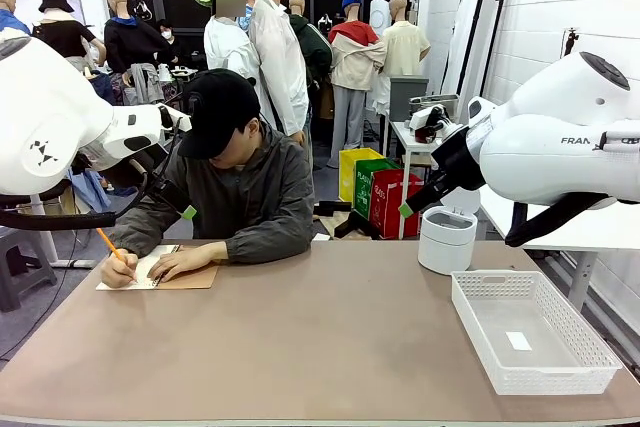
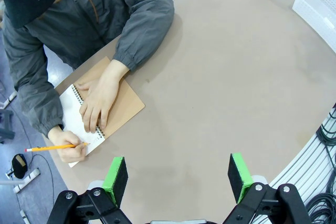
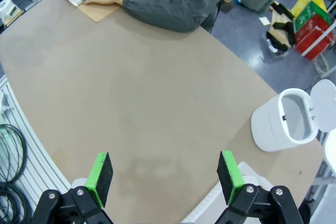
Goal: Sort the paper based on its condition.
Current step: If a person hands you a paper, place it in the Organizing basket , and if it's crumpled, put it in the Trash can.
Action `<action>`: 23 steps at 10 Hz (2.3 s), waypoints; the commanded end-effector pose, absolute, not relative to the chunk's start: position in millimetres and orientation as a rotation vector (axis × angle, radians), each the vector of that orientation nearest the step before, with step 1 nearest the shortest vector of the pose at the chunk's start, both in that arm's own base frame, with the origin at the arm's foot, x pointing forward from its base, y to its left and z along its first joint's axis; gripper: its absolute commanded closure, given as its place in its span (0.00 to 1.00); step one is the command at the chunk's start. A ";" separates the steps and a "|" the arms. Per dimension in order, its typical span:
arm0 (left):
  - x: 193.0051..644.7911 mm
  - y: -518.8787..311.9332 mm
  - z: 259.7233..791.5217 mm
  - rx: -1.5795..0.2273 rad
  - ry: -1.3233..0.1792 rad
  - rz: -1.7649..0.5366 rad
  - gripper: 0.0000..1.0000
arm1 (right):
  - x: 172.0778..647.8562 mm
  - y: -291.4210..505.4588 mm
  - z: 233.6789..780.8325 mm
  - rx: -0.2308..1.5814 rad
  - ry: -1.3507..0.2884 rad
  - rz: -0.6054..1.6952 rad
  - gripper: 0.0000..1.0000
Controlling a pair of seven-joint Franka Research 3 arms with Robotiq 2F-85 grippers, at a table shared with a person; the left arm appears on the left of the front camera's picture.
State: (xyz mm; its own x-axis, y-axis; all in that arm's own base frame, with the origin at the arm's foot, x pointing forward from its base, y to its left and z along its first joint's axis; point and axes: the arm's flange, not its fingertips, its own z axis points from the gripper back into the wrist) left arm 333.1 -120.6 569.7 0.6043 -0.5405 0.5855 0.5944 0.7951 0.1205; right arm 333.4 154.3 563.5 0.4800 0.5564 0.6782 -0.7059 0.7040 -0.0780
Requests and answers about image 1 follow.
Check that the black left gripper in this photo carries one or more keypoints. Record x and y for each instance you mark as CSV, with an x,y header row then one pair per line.
x,y
155,164

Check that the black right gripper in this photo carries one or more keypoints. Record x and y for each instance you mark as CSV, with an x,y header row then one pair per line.
x,y
457,162

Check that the orange pencil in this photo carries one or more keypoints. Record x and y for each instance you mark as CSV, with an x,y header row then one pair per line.
x,y
106,241

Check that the spiral notebook with brown cover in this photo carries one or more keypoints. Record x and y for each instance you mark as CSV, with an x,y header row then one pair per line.
x,y
195,278

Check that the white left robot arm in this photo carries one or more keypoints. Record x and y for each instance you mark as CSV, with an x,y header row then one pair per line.
x,y
50,112

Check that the person's right forearm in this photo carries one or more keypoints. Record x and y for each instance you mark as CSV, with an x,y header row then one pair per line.
x,y
137,232

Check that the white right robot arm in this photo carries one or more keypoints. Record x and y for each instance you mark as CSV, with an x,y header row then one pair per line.
x,y
540,157

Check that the person's left forearm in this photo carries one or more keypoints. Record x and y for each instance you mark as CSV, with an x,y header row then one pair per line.
x,y
270,244

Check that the person's left hand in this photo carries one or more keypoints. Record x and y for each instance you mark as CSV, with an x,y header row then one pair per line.
x,y
187,259

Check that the person's right hand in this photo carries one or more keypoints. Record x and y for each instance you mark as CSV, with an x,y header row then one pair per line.
x,y
119,271

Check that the small white side table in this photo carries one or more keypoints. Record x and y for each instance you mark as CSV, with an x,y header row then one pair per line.
x,y
406,187

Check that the red recycling bag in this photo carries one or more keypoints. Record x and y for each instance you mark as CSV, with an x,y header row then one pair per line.
x,y
390,212

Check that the white lidded trash can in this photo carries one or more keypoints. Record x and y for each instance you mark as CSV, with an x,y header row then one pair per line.
x,y
445,247

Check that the green recycling bag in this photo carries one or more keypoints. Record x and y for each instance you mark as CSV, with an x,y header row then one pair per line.
x,y
365,187

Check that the black stand base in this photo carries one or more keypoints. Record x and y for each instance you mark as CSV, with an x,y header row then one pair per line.
x,y
357,224

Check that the yellow recycling bag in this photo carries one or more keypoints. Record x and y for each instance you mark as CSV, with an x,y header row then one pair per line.
x,y
350,177

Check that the person's grey jacket torso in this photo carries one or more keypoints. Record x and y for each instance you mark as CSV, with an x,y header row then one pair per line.
x,y
250,197

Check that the blue cloth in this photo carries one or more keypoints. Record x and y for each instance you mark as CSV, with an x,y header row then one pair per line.
x,y
92,192

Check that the steel pan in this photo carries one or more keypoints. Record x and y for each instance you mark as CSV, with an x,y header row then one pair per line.
x,y
442,99

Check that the grey cabinet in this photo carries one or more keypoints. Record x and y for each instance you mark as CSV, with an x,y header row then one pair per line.
x,y
405,97

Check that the black baseball cap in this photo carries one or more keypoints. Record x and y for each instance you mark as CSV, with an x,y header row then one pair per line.
x,y
220,107

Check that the white desk leg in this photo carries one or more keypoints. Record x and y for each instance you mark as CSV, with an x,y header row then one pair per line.
x,y
45,247

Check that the mannequin in cream shirt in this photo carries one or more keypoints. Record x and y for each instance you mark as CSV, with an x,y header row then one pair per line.
x,y
405,52

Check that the background person in black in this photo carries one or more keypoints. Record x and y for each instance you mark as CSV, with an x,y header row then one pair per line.
x,y
170,47

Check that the mannequin in red beige jacket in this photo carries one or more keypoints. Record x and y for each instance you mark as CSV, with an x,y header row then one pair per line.
x,y
352,62

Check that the mannequin in black sweater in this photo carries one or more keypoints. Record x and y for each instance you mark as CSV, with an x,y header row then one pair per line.
x,y
127,44

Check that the mannequin in white blouse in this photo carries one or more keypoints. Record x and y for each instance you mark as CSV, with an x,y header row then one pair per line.
x,y
227,47

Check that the grey plastic stool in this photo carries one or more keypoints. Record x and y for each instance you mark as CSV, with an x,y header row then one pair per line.
x,y
20,267

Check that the tall mannequin in white shirt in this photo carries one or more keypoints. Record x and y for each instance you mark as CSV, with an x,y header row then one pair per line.
x,y
277,62

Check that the white label in basket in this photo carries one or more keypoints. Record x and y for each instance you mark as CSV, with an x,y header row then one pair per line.
x,y
518,341

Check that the large white table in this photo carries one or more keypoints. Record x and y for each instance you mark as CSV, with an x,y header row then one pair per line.
x,y
600,232

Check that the mannequin in dark green jacket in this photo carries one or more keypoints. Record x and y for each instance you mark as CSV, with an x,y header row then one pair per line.
x,y
315,52

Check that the white oval torso form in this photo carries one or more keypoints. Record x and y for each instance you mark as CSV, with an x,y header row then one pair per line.
x,y
379,17

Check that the mannequin in black top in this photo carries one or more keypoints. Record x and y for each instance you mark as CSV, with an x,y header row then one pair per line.
x,y
62,37

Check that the white perforated plastic basket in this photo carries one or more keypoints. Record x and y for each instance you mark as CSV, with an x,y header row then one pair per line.
x,y
530,377

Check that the mannequin in blue shirt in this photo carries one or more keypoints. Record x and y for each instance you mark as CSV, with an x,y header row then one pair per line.
x,y
10,19

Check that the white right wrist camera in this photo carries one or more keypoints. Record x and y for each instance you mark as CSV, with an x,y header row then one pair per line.
x,y
422,119

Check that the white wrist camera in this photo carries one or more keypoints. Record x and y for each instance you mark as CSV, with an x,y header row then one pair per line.
x,y
422,119
179,119

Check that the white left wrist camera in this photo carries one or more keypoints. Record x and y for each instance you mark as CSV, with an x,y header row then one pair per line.
x,y
179,119

